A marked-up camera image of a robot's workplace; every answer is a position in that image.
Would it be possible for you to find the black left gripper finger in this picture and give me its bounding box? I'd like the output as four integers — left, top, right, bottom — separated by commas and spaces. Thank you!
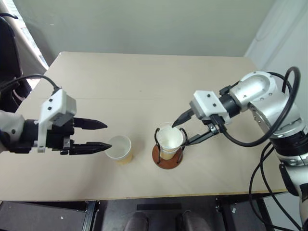
73, 117, 108, 131
69, 141, 113, 155

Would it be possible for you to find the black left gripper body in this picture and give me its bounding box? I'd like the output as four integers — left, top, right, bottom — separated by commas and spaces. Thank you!
46, 116, 75, 156

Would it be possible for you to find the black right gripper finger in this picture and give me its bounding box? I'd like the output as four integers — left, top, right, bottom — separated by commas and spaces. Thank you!
171, 108, 194, 128
181, 129, 216, 148

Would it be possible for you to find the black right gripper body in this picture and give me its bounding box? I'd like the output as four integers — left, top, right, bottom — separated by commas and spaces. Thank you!
201, 115, 226, 134

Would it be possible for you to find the yellow white paper cup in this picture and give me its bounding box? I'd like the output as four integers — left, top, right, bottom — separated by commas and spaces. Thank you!
105, 135, 134, 166
160, 148, 179, 161
156, 122, 185, 152

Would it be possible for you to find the black chair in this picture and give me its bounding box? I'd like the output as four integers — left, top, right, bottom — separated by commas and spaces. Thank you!
0, 13, 33, 114

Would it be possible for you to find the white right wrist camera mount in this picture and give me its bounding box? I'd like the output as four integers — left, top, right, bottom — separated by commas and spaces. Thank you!
189, 90, 233, 125

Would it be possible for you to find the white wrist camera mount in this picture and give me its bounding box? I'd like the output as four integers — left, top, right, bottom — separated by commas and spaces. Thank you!
189, 90, 233, 125
37, 89, 77, 154

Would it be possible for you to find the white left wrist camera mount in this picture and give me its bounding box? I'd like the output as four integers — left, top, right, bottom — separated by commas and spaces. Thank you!
37, 89, 77, 154

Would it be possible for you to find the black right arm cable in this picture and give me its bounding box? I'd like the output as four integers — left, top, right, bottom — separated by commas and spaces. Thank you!
211, 66, 302, 147

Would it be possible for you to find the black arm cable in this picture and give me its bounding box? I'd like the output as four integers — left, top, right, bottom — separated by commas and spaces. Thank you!
211, 66, 302, 147
0, 74, 61, 95

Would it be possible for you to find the wire cup holder brown base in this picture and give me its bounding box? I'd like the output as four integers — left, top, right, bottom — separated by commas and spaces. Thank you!
152, 127, 187, 170

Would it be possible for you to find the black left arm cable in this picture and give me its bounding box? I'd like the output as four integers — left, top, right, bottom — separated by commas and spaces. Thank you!
0, 74, 61, 95

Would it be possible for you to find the black table frame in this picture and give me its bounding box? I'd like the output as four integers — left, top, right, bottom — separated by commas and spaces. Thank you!
0, 191, 292, 231

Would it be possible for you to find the black hanging cable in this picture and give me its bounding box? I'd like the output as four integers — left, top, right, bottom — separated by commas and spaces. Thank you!
248, 141, 303, 231

